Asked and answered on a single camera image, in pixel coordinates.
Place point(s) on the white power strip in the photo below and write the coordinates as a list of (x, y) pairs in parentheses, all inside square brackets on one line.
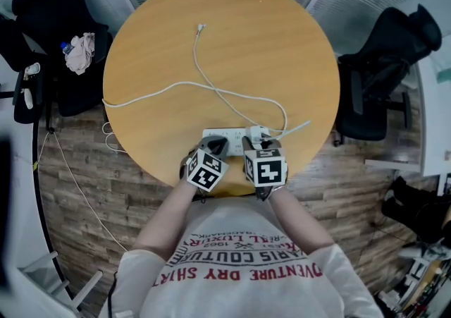
[(232, 137)]

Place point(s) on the blue capped water bottle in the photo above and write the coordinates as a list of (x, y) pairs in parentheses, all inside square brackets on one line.
[(67, 48)]

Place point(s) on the white metal frame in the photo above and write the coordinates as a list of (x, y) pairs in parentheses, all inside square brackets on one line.
[(77, 292)]

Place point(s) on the person's white printed shirt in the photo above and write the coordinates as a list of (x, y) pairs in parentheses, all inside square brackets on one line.
[(246, 285)]

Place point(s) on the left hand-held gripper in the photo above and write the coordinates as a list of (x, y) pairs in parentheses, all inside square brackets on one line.
[(206, 173)]

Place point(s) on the black bag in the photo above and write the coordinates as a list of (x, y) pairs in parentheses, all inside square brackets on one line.
[(412, 211)]

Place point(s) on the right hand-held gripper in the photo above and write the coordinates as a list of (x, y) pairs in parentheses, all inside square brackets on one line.
[(269, 170)]

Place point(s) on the crumpled pale pink cloth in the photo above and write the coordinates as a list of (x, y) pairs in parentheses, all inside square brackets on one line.
[(81, 54)]

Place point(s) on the person's left forearm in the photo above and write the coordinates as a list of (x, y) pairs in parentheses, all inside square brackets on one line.
[(169, 214)]

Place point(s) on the person's right forearm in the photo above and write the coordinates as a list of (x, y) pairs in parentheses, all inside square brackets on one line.
[(299, 218)]

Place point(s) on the black office chair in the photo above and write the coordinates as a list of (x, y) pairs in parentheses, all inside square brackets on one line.
[(53, 3), (384, 62)]

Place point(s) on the white charger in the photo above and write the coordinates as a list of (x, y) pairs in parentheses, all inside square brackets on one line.
[(256, 131)]

